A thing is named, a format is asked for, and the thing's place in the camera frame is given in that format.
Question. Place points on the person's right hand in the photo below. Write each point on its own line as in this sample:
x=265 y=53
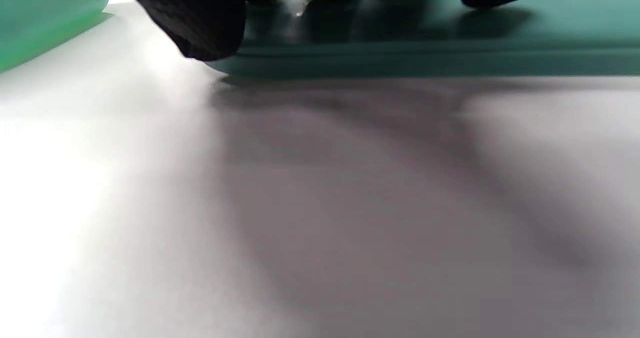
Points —
x=200 y=18

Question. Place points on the teal plastic storage box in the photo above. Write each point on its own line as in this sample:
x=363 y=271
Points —
x=40 y=18

